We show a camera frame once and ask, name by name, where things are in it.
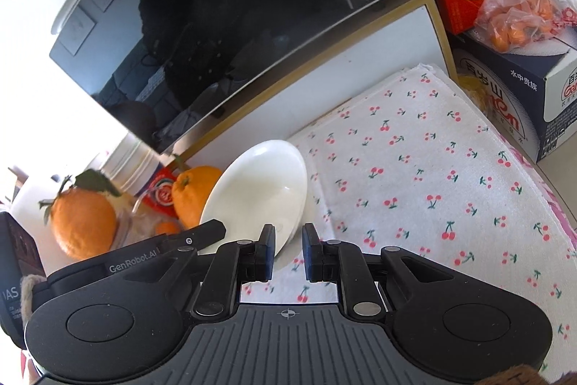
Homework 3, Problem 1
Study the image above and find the large orange with leaves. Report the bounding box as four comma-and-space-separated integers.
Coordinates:
38, 169, 122, 262

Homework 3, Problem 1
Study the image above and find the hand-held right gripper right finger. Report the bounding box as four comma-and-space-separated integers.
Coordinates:
302, 223, 470, 319

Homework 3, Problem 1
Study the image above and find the red printed packet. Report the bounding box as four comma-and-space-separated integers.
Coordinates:
143, 167, 179, 210

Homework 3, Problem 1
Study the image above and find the stack of white paper bowls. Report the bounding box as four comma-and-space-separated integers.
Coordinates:
101, 137, 165, 198

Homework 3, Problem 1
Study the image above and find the clear bag of small oranges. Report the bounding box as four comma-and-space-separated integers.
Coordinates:
475, 0, 577, 54

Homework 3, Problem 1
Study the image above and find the dark bag with rope handle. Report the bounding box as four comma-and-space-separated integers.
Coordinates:
0, 211, 48, 352

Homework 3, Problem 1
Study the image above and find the cherry print tablecloth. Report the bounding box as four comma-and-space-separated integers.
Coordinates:
241, 65, 577, 372

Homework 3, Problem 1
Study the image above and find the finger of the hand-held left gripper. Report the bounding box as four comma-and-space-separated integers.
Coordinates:
162, 219, 226, 253

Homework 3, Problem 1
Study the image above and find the person's right forearm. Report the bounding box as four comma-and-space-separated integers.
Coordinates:
489, 371, 571, 385

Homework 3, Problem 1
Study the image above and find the glass jar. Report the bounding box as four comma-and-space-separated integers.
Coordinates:
113, 191, 181, 251

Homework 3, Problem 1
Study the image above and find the pink floral table cover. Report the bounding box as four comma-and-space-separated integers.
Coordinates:
505, 141, 577, 259

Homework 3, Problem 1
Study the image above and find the wide cream bowl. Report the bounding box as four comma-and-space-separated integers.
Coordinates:
199, 140, 310, 256

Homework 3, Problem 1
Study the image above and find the black microwave oven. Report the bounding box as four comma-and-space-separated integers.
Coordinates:
36, 0, 429, 156

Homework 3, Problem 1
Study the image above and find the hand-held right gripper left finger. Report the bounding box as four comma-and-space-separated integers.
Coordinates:
114, 224, 277, 321

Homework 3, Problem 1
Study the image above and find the dark blue bottle carton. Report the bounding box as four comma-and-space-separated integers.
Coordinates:
451, 29, 577, 165

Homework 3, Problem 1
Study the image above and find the orange with stem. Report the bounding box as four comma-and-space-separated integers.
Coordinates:
172, 155, 224, 229

